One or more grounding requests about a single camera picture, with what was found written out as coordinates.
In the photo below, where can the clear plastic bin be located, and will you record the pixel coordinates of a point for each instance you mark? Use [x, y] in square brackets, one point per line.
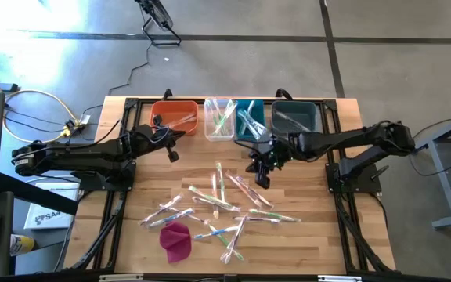
[229, 135]

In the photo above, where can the white printed box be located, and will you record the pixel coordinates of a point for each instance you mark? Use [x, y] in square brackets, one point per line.
[51, 211]

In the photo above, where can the power strip with plugs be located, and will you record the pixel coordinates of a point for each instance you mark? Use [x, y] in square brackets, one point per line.
[74, 124]

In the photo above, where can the dark grey plastic bin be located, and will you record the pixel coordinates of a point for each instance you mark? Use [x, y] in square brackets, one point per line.
[307, 109]

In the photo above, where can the blue toothbrush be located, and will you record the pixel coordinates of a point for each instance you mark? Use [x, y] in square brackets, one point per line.
[245, 115]
[210, 233]
[255, 132]
[248, 117]
[258, 126]
[172, 218]

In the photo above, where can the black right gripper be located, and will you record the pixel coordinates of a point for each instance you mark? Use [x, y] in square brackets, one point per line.
[274, 154]

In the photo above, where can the clear plastic utensil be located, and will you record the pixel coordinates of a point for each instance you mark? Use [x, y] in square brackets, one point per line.
[161, 210]

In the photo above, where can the orange plastic bin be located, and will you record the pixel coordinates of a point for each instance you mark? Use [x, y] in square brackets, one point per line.
[174, 105]

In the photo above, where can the wooden workbench with clutter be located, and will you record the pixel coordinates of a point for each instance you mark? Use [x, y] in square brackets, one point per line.
[444, 184]

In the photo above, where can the silver bracket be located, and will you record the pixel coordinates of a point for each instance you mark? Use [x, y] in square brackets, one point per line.
[340, 278]
[120, 277]

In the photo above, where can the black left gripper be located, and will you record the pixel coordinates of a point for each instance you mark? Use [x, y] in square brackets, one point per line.
[151, 141]

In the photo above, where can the yellow white can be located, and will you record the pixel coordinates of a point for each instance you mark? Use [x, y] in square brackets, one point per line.
[22, 244]

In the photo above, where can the magenta cloth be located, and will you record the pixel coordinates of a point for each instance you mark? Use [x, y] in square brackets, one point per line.
[175, 241]

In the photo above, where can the teal blue plastic bin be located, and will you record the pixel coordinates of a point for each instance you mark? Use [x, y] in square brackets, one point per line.
[258, 105]

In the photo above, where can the black desk beam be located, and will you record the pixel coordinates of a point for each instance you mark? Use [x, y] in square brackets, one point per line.
[37, 194]

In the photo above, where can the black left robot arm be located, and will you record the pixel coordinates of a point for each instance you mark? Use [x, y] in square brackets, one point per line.
[92, 154]

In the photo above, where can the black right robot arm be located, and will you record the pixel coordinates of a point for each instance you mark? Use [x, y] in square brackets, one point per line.
[347, 137]

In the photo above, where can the black floor fan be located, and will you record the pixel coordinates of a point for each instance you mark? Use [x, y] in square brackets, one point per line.
[159, 15]

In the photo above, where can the black table clamp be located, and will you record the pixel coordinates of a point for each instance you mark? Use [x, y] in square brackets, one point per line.
[167, 94]
[284, 94]

